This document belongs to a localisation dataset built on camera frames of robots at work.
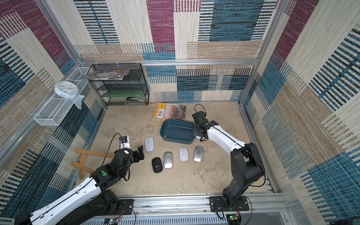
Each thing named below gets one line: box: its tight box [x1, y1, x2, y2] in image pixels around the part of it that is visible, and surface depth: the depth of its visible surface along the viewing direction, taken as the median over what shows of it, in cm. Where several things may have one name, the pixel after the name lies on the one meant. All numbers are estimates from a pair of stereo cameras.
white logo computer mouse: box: [179, 146, 189, 162], surface depth 91 cm
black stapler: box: [126, 97, 139, 102], surface depth 113 cm
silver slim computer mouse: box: [163, 151, 173, 169], surface depth 91 cm
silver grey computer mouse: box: [193, 145, 204, 163], surface depth 94 cm
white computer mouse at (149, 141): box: [144, 136, 155, 153], surface depth 98 cm
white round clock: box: [53, 80, 80, 100], surface depth 76 cm
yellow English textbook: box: [151, 102, 188, 122], surface depth 117 cm
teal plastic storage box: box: [159, 119, 196, 145], surface depth 106 cm
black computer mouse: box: [151, 157, 164, 173], surface depth 87 cm
